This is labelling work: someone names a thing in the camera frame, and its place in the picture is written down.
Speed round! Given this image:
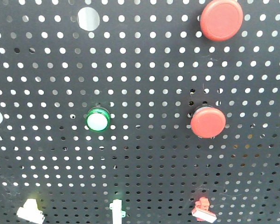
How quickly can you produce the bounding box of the upper red mushroom button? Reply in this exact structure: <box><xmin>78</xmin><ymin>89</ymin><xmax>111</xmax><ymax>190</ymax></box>
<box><xmin>200</xmin><ymin>0</ymin><xmax>243</xmax><ymax>42</ymax></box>

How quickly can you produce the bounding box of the lower red mushroom button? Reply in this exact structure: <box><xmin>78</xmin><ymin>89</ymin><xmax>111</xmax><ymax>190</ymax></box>
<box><xmin>190</xmin><ymin>105</ymin><xmax>226</xmax><ymax>138</ymax></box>

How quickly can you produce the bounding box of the yellow lit toggle switch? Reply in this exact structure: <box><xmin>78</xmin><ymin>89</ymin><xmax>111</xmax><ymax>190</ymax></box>
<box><xmin>16</xmin><ymin>198</ymin><xmax>45</xmax><ymax>224</ymax></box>

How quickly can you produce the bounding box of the black perforated pegboard panel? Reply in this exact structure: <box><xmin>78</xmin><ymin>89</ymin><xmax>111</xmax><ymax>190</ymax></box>
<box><xmin>0</xmin><ymin>0</ymin><xmax>280</xmax><ymax>224</ymax></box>

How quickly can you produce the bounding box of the red mushroom button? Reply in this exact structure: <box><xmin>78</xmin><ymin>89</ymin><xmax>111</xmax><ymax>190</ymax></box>
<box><xmin>190</xmin><ymin>105</ymin><xmax>226</xmax><ymax>138</ymax></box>
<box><xmin>200</xmin><ymin>0</ymin><xmax>243</xmax><ymax>42</ymax></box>

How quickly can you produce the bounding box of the red lit toggle switch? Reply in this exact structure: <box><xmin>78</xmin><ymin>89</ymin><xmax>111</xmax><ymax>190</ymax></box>
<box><xmin>191</xmin><ymin>197</ymin><xmax>217</xmax><ymax>224</ymax></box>

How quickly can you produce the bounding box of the green-white lit toggle switch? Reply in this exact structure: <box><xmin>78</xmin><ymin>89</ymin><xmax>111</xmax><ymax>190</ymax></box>
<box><xmin>109</xmin><ymin>199</ymin><xmax>126</xmax><ymax>224</ymax></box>

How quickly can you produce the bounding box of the green illuminated push button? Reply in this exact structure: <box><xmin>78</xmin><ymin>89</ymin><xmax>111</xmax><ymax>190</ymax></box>
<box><xmin>85</xmin><ymin>106</ymin><xmax>111</xmax><ymax>132</ymax></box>

